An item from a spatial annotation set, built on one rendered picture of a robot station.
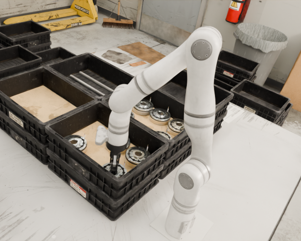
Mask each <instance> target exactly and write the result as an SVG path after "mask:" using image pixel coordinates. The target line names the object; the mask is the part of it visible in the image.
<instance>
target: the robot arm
mask: <svg viewBox="0 0 301 241"><path fill-rule="evenodd" d="M221 47H222V36H221V34H220V32H219V31H218V30H217V29H216V28H214V27H211V26H202V27H199V28H198V29H196V30H195V31H194V32H193V33H192V34H191V35H190V36H189V38H188V39H187V40H186V41H185V42H184V43H183V44H182V45H180V46H179V47H178V48H177V49H175V50H174V51H173V52H171V53H170V54H169V55H167V56H166V57H164V58H163V59H161V60H160V61H158V62H157V63H155V64H153V65H151V66H150V67H148V68H147V69H145V70H144V71H142V72H141V73H139V74H138V75H136V76H135V77H134V78H133V79H132V80H131V81H130V83H129V84H128V85H126V84H122V85H119V86H117V87H116V88H115V90H114V91H113V93H112V95H111V96H110V98H109V102H108V104H109V107H110V109H111V110H112V112H111V114H110V117H109V123H108V130H107V129H106V128H105V127H104V126H98V128H97V133H96V138H95V144H96V145H102V144H103V143H105V142H106V147H107V148H108V149H109V150H110V151H111V152H110V164H111V167H110V172H111V173H112V174H115V173H116V172H117V171H118V170H117V168H118V164H119V159H120V157H121V152H122V151H124V150H125V149H126V147H127V142H128V136H129V120H130V114H131V111H132V108H133V107H134V106H135V105H136V104H138V103H139V102H140V101H141V100H142V99H143V98H144V97H146V96H147V95H149V94H151V93H152V92H154V91H156V90H157V89H159V88H160V87H162V86H163V85H164V84H166V83H167V82H168V81H169V80H171V79H172V78H173V77H174V76H176V75H177V74H178V73H180V72H181V71H182V70H184V69H185V68H187V88H186V94H185V105H184V128H185V131H186V133H187V134H188V136H189V138H190V140H191V142H192V152H191V157H190V160H189V161H187V162H186V163H185V164H183V165H182V166H181V167H180V168H179V169H178V171H177V173H176V176H175V181H174V185H173V192H174V194H173V197H172V201H171V205H170V208H169V212H168V215H167V219H166V222H165V229H166V231H167V233H168V234H169V235H171V236H172V237H175V238H177V239H178V240H181V239H182V238H183V237H185V236H186V235H187V234H189V233H190V232H191V229H192V227H193V224H194V221H195V218H196V216H195V215H194V214H195V212H196V209H197V206H198V203H199V201H200V197H201V195H200V192H199V189H200V188H201V187H202V186H203V185H204V184H205V183H206V182H207V181H208V180H209V179H210V178H211V175H212V142H213V130H214V122H215V93H214V76H215V68H216V63H217V59H218V56H219V53H220V50H221Z"/></svg>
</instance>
